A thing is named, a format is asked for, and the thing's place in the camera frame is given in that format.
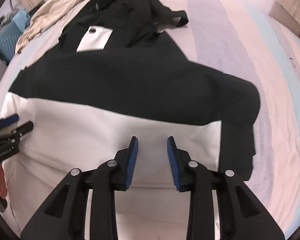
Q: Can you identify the black and white jacket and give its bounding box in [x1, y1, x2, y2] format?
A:
[2, 0, 260, 239]

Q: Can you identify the teal hard suitcase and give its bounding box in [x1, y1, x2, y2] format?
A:
[0, 21, 22, 64]

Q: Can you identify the blue folded cloth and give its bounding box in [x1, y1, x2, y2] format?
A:
[12, 8, 31, 33]

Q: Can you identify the beige garment on bed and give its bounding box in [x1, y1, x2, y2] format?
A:
[15, 0, 85, 54]

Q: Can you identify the striped bed sheet mattress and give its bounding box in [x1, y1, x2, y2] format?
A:
[0, 0, 300, 239]

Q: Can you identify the right beige curtain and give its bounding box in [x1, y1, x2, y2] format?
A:
[269, 0, 300, 37]

